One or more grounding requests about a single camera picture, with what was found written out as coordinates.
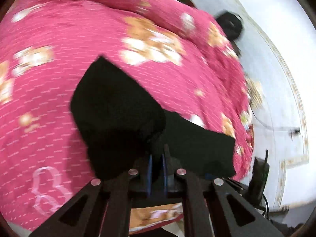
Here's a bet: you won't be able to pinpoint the black bag on floor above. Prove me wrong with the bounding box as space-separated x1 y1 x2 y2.
215 11 243 41

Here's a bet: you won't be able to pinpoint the black camera box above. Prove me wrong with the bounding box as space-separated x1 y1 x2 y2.
245 149 269 207

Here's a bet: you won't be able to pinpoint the beige tasselled item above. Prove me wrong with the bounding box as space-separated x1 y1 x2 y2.
245 75 263 109

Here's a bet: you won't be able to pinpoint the black pants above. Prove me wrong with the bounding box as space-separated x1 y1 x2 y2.
70 57 236 180

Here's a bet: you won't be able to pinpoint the pink bear print quilt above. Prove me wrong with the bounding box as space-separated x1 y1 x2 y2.
1 0 253 230

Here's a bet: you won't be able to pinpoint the black cable on floor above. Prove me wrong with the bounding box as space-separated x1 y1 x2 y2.
251 103 301 141

